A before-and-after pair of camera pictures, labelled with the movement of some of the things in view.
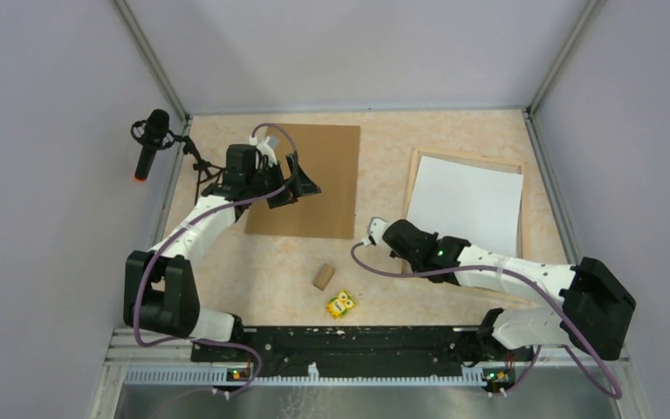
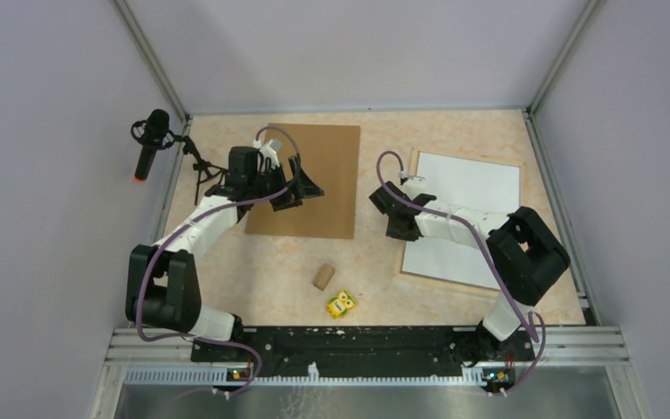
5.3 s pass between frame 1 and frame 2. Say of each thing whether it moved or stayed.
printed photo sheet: stayed
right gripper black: moved
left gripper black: stayed
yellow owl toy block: stayed
